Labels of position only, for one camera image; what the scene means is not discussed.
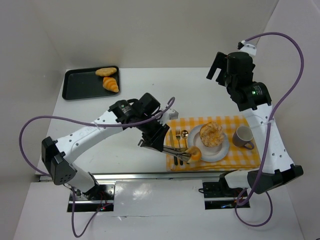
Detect yellow checkered cloth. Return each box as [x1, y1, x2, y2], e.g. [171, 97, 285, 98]
[166, 115, 261, 172]

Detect oval bread roll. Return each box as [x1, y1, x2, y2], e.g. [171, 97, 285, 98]
[95, 67, 118, 77]

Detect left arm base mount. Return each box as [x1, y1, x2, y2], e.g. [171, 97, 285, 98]
[67, 182, 116, 213]

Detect small ring bread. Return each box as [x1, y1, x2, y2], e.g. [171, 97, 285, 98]
[185, 146, 202, 164]

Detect purple cable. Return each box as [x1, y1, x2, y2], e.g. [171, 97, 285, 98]
[234, 32, 305, 228]
[18, 96, 176, 238]

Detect black handled fork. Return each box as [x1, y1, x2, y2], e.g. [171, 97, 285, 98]
[175, 128, 184, 166]

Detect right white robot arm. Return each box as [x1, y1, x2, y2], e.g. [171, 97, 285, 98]
[207, 40, 304, 194]

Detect front aluminium rail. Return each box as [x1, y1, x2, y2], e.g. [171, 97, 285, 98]
[93, 171, 224, 183]

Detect black baking tray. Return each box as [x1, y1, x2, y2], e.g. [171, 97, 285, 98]
[61, 65, 120, 101]

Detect black handled spoon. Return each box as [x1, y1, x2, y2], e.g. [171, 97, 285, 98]
[181, 130, 189, 150]

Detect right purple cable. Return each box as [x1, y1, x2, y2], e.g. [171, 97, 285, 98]
[234, 32, 305, 228]

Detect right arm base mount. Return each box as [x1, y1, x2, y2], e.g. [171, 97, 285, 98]
[198, 175, 243, 210]

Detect black handled knife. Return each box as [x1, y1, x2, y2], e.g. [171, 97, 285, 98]
[169, 130, 178, 166]

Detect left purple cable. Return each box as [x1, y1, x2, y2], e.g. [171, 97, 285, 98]
[18, 96, 176, 238]

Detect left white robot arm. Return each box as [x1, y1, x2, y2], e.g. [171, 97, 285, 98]
[41, 93, 179, 200]

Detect metal tongs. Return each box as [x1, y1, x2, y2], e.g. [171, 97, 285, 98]
[138, 139, 192, 162]

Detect striped croissant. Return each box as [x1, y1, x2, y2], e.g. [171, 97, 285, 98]
[102, 77, 119, 93]

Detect sugared round bread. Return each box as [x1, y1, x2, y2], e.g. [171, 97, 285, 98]
[199, 121, 224, 148]

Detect white plate blue rim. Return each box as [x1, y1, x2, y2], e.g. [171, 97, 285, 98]
[187, 124, 230, 163]

